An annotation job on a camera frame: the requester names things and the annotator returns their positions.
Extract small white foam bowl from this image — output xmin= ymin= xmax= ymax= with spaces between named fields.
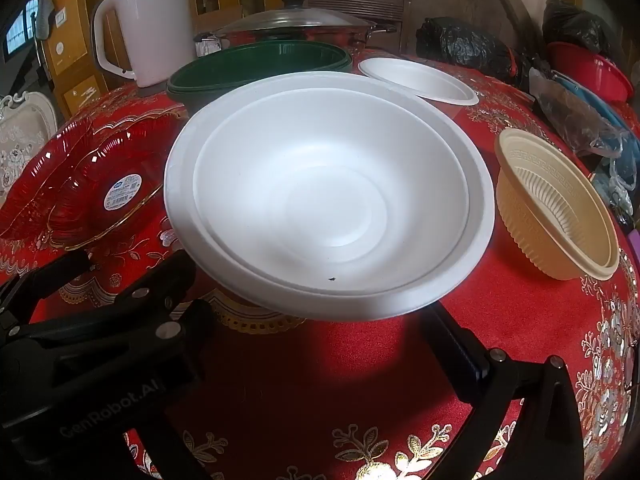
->
xmin=358 ymin=57 xmax=480 ymax=106

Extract red plastic basin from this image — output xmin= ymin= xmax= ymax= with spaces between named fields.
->
xmin=547 ymin=42 xmax=635 ymax=104

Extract cardboard boxes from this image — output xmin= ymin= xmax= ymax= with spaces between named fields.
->
xmin=39 ymin=0 xmax=132 ymax=126

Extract white electric kettle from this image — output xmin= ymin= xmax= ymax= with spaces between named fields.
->
xmin=91 ymin=0 xmax=197 ymax=99

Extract red floral tablecloth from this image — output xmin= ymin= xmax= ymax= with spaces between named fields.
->
xmin=0 ymin=50 xmax=640 ymax=480

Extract glass pot lid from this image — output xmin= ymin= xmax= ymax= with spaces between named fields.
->
xmin=216 ymin=0 xmax=377 ymax=41

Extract beige ribbed plastic bowl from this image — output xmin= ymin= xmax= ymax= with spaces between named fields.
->
xmin=493 ymin=127 xmax=621 ymax=281

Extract stainless steel pot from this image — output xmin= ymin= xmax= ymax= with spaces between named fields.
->
xmin=194 ymin=19 xmax=397 ymax=56

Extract window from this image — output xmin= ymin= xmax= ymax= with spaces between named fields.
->
xmin=4 ymin=0 xmax=39 ymax=57

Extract small black plastic bag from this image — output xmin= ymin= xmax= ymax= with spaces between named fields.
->
xmin=542 ymin=0 xmax=617 ymax=57

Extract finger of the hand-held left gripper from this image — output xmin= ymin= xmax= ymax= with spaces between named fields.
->
xmin=0 ymin=249 xmax=96 ymax=321
xmin=112 ymin=252 xmax=198 ymax=313

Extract clear plastic bag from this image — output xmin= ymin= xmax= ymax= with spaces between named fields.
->
xmin=529 ymin=67 xmax=632 ymax=157

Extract white ornate chair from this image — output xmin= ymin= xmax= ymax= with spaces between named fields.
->
xmin=0 ymin=92 xmax=59 ymax=202

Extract large black plastic bag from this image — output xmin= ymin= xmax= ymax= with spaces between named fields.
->
xmin=415 ymin=16 xmax=532 ymax=85

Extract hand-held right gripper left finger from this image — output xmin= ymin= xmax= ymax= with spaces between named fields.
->
xmin=125 ymin=299 xmax=217 ymax=480

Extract red plate with gold rim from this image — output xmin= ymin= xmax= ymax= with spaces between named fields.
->
xmin=0 ymin=107 xmax=188 ymax=253

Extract dark green plastic plate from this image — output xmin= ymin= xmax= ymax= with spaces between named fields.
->
xmin=167 ymin=42 xmax=353 ymax=113

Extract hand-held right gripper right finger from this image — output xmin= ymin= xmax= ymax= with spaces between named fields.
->
xmin=422 ymin=304 xmax=586 ymax=480

